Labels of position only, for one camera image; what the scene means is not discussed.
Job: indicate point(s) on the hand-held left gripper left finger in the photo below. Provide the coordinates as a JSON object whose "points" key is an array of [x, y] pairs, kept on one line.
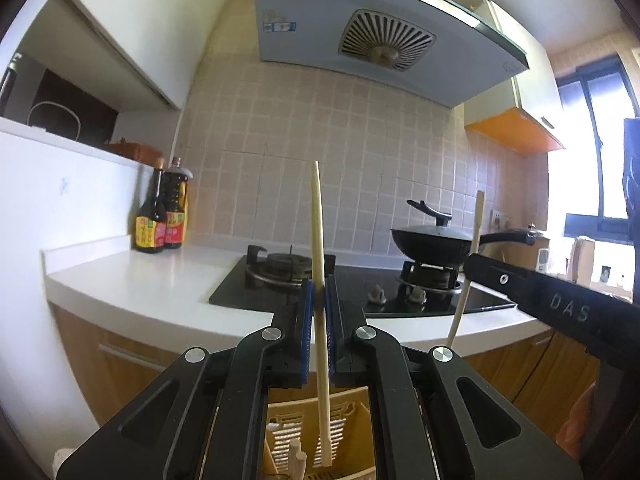
{"points": [[307, 325]]}

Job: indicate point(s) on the dark framed window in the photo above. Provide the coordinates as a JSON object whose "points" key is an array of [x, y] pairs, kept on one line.
{"points": [[590, 135]]}

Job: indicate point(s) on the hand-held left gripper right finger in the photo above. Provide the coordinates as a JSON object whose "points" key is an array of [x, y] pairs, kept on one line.
{"points": [[331, 325]]}

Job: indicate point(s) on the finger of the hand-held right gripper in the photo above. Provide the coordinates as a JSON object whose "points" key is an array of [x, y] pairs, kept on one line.
{"points": [[500, 280]]}

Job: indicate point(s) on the wooden base cabinet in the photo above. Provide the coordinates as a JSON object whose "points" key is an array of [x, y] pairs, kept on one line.
{"points": [[100, 365]]}

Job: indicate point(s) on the wide dark sauce bottle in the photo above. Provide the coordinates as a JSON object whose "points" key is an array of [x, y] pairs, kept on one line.
{"points": [[176, 210]]}

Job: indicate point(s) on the white electric kettle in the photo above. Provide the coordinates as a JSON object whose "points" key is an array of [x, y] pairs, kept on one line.
{"points": [[582, 260]]}

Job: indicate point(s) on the white kitchen counter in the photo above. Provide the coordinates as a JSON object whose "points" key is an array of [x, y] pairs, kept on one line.
{"points": [[150, 280]]}

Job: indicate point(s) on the black gas stove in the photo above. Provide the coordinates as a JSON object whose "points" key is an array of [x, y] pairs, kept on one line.
{"points": [[240, 290]]}

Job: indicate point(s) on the beige plastic utensil basket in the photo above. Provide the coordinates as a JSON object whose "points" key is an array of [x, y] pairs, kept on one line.
{"points": [[350, 435]]}

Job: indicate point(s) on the white range hood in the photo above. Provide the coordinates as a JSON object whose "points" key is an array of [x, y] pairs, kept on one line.
{"points": [[310, 35]]}

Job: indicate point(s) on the white wall socket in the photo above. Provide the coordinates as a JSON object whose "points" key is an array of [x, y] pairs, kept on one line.
{"points": [[500, 219]]}

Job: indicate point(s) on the pale wooden chopstick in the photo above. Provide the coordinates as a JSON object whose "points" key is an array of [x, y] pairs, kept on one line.
{"points": [[297, 460], [316, 220], [477, 220]]}

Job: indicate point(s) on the brown wooden box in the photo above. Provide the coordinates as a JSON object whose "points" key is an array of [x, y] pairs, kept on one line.
{"points": [[135, 152]]}

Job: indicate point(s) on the orange bottomed wall cabinet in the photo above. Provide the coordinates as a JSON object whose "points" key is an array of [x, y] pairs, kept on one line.
{"points": [[515, 130]]}

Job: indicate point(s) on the black wok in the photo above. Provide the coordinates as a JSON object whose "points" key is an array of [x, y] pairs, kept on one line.
{"points": [[430, 250]]}

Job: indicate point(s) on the slim dark sauce bottle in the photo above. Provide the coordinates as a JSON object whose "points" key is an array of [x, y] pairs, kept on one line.
{"points": [[150, 220]]}

